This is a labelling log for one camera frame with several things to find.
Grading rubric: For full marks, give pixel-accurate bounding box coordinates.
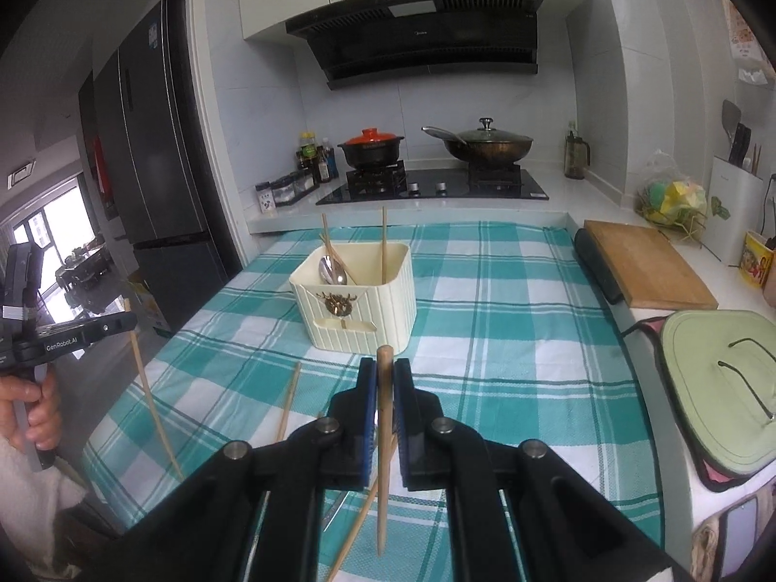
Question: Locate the white knife block holder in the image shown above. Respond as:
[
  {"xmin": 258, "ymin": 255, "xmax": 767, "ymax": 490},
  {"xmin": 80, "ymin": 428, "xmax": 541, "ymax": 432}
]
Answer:
[{"xmin": 702, "ymin": 156, "xmax": 764, "ymax": 267}]

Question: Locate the black tray under board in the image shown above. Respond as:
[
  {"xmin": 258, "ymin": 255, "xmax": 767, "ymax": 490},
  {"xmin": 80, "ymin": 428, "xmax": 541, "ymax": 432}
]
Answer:
[{"xmin": 573, "ymin": 228, "xmax": 623, "ymax": 305}]

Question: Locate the cream utensil holder box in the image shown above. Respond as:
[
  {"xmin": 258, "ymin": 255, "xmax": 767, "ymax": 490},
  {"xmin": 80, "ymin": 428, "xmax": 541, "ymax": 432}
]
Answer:
[{"xmin": 290, "ymin": 242, "xmax": 417, "ymax": 355}]

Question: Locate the dark grey refrigerator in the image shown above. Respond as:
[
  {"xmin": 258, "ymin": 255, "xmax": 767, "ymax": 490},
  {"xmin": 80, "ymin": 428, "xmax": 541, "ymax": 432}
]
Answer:
[{"xmin": 94, "ymin": 0, "xmax": 227, "ymax": 332}]

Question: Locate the black pot orange lid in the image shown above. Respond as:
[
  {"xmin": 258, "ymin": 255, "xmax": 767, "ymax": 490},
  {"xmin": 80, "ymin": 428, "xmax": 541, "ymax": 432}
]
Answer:
[{"xmin": 339, "ymin": 128, "xmax": 404, "ymax": 168}]

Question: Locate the teal white plaid tablecloth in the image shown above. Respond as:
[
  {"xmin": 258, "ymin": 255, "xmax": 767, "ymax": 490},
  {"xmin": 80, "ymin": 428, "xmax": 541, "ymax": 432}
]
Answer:
[{"xmin": 80, "ymin": 221, "xmax": 666, "ymax": 582}]

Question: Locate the wooden cutting board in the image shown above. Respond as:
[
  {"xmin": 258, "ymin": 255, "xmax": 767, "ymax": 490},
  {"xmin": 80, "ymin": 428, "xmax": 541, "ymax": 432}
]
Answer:
[{"xmin": 583, "ymin": 219, "xmax": 718, "ymax": 310}]

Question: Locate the dark soy sauce bottle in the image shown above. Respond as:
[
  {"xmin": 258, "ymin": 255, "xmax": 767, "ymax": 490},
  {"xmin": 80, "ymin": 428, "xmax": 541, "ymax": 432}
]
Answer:
[{"xmin": 317, "ymin": 138, "xmax": 340, "ymax": 183}]

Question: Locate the chopstick in holder right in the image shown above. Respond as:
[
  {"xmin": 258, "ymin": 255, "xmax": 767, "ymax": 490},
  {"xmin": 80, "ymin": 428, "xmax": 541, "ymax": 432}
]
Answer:
[{"xmin": 380, "ymin": 206, "xmax": 388, "ymax": 284}]

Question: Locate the yellow green sauce bottle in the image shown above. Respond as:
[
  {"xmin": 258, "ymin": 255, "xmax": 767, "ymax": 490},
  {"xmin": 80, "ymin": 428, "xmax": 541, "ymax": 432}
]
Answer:
[{"xmin": 296, "ymin": 131, "xmax": 320, "ymax": 185}]

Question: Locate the wooden chopstick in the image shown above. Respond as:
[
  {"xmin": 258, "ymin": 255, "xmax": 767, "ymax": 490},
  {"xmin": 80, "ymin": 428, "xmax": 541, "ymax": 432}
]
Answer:
[
  {"xmin": 376, "ymin": 344, "xmax": 393, "ymax": 556},
  {"xmin": 129, "ymin": 328, "xmax": 184, "ymax": 482},
  {"xmin": 323, "ymin": 435, "xmax": 399, "ymax": 582},
  {"xmin": 275, "ymin": 361, "xmax": 303, "ymax": 443}
]

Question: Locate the yellow printed cup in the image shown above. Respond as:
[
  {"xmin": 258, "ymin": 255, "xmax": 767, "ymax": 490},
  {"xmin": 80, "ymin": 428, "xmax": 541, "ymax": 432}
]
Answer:
[{"xmin": 738, "ymin": 230, "xmax": 774, "ymax": 288}]

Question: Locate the green pot mat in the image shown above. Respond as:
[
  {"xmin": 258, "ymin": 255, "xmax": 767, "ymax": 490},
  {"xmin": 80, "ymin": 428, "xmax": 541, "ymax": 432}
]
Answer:
[{"xmin": 660, "ymin": 310, "xmax": 775, "ymax": 478}]

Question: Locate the wok with glass lid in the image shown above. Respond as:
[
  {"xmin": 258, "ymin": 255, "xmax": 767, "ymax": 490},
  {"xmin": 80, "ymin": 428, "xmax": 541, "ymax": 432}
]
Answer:
[{"xmin": 421, "ymin": 117, "xmax": 533, "ymax": 168}]

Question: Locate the black range hood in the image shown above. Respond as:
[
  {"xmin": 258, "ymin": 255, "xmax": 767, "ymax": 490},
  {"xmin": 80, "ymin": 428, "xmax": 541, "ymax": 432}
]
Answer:
[{"xmin": 285, "ymin": 0, "xmax": 545, "ymax": 89}]

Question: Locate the metal spoon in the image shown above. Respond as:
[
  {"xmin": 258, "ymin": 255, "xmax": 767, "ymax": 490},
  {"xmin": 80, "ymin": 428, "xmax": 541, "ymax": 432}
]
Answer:
[{"xmin": 318, "ymin": 255, "xmax": 355, "ymax": 285}]

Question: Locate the spice jar rack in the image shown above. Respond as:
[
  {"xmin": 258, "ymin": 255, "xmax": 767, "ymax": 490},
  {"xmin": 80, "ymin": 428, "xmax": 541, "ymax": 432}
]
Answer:
[{"xmin": 255, "ymin": 170, "xmax": 317, "ymax": 213}]

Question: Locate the dark glass kettle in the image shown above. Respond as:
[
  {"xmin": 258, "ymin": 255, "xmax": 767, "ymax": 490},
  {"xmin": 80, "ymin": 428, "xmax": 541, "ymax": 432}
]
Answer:
[{"xmin": 564, "ymin": 129, "xmax": 591, "ymax": 180}]

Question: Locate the bag of sponges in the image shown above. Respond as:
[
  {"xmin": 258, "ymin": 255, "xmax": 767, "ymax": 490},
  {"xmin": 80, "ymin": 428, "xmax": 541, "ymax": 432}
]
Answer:
[{"xmin": 635, "ymin": 150, "xmax": 708, "ymax": 237}]

